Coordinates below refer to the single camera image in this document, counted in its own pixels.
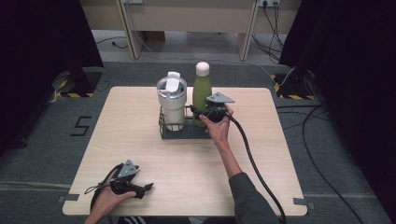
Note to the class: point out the person's right hand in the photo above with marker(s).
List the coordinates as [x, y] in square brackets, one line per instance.
[219, 129]

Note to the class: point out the stand base with hazard tape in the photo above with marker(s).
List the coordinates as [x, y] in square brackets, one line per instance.
[79, 84]
[292, 87]

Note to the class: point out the person's striped dark clothing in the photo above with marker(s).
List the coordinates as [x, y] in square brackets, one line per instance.
[134, 220]

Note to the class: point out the black curtain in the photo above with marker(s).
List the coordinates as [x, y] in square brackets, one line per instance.
[351, 77]
[37, 62]

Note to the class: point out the white tumbler with lid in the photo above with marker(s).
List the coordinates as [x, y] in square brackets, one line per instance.
[172, 99]

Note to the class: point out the white power strip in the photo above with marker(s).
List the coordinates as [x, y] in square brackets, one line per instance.
[133, 1]

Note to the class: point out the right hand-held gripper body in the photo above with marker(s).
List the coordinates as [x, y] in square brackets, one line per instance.
[218, 107]

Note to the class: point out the grey tape strip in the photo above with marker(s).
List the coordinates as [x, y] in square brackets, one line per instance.
[69, 197]
[302, 202]

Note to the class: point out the green bottle with white cap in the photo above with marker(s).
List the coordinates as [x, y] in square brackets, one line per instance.
[201, 90]

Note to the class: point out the white wall socket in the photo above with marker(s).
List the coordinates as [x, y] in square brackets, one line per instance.
[269, 2]

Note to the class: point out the person's left hand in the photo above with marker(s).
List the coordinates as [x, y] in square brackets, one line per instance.
[109, 200]

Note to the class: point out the beige wooden desk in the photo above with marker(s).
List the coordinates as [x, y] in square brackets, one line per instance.
[193, 15]

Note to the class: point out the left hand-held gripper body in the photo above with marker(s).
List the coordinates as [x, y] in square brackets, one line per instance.
[124, 179]

